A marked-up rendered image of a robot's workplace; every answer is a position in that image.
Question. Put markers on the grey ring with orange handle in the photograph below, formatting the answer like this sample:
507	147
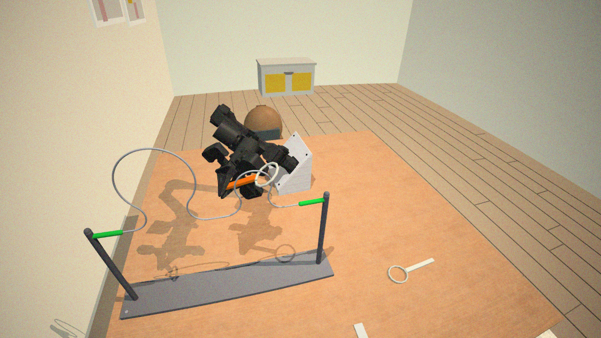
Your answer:
254	178

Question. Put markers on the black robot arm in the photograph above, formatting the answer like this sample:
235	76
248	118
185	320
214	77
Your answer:
234	134

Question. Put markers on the cream loop with flat handle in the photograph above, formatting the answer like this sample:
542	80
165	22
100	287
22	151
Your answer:
410	269

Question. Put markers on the white flat bar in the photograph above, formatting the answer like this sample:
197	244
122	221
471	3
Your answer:
360	331

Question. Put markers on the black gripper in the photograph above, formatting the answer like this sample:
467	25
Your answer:
230	170

